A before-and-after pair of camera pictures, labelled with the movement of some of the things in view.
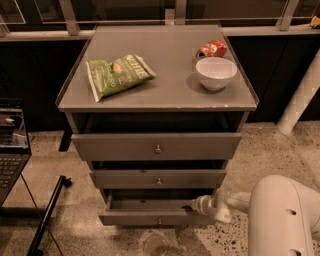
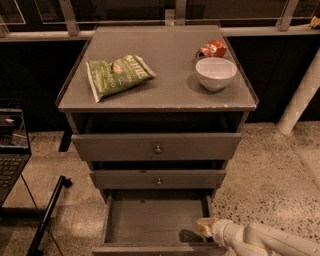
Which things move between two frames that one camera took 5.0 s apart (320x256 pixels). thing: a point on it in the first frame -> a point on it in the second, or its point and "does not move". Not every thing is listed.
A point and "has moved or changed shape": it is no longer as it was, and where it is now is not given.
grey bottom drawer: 150,210 has moved or changed shape
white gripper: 211,205 -> 219,230
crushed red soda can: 214,48 does not move
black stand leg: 34,248 does not move
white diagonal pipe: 301,97 does not move
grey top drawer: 201,146 does not move
